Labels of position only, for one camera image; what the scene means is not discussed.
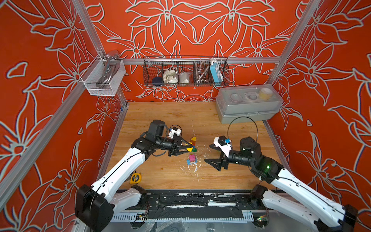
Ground aluminium rear rail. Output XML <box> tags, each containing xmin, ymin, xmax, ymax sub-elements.
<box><xmin>121</xmin><ymin>57</ymin><xmax>281</xmax><ymax>65</ymax></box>

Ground aluminium frame post right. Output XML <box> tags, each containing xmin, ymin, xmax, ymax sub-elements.
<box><xmin>265</xmin><ymin>0</ymin><xmax>320</xmax><ymax>85</ymax></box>

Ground aluminium frame post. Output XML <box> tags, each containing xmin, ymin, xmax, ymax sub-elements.
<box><xmin>265</xmin><ymin>0</ymin><xmax>320</xmax><ymax>85</ymax></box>
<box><xmin>73</xmin><ymin>1</ymin><xmax>128</xmax><ymax>107</ymax></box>

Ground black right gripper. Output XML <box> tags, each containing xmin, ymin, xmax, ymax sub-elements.
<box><xmin>204</xmin><ymin>143</ymin><xmax>255</xmax><ymax>173</ymax></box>

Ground white crumpled bag in basket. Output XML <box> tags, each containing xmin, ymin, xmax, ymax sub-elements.
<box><xmin>162</xmin><ymin>69</ymin><xmax>179</xmax><ymax>85</ymax></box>

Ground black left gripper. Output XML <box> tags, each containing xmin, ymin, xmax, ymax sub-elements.
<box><xmin>156</xmin><ymin>134</ymin><xmax>193</xmax><ymax>157</ymax></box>

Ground pink lego brick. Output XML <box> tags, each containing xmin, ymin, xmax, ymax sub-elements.
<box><xmin>188</xmin><ymin>154</ymin><xmax>196</xmax><ymax>162</ymax></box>

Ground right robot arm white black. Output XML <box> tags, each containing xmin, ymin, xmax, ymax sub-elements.
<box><xmin>205</xmin><ymin>136</ymin><xmax>358</xmax><ymax>232</ymax></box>

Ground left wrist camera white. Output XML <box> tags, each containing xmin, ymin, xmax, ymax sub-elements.
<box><xmin>168</xmin><ymin>127</ymin><xmax>182</xmax><ymax>139</ymax></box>

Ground light blue lego plate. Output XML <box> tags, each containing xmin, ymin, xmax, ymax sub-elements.
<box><xmin>186</xmin><ymin>159</ymin><xmax>198</xmax><ymax>165</ymax></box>

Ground yellow tape measure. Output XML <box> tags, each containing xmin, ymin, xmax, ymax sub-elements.
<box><xmin>130</xmin><ymin>173</ymin><xmax>142</xmax><ymax>185</ymax></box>

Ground aluminium frame rail left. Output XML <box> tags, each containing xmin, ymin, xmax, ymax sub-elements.
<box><xmin>1</xmin><ymin>82</ymin><xmax>86</xmax><ymax>209</ymax></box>

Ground black wire wall basket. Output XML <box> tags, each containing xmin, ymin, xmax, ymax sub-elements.
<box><xmin>143</xmin><ymin>55</ymin><xmax>231</xmax><ymax>87</ymax></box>

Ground clear plastic wall bin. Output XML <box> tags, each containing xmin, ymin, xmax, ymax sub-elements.
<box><xmin>82</xmin><ymin>50</ymin><xmax>126</xmax><ymax>96</ymax></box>

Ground light blue box in basket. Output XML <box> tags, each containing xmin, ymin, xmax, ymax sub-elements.
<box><xmin>210</xmin><ymin>58</ymin><xmax>223</xmax><ymax>84</ymax></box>

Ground metal tongs in bin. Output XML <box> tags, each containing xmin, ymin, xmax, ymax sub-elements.
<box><xmin>97</xmin><ymin>50</ymin><xmax>120</xmax><ymax>89</ymax></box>

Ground grey plastic storage box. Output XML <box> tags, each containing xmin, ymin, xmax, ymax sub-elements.
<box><xmin>216</xmin><ymin>84</ymin><xmax>283</xmax><ymax>124</ymax></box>

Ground aluminium frame post left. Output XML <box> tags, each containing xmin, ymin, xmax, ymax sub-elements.
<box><xmin>73</xmin><ymin>1</ymin><xmax>128</xmax><ymax>107</ymax></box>

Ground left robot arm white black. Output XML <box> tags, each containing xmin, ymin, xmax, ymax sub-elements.
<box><xmin>75</xmin><ymin>120</ymin><xmax>193</xmax><ymax>232</ymax></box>

